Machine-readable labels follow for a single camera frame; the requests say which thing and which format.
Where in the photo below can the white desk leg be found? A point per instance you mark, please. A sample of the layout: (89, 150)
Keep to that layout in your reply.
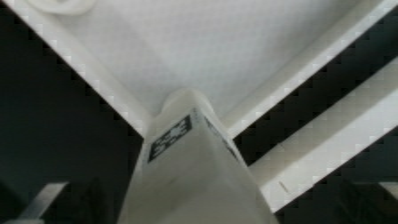
(192, 187)

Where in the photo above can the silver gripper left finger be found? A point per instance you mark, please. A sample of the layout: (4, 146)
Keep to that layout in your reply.
(31, 216)

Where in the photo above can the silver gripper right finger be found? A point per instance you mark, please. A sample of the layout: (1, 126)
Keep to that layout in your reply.
(379, 189)

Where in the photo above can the white front rail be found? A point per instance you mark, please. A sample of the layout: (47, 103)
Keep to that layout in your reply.
(331, 139)

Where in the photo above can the white desk tabletop tray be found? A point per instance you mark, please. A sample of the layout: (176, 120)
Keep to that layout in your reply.
(237, 47)

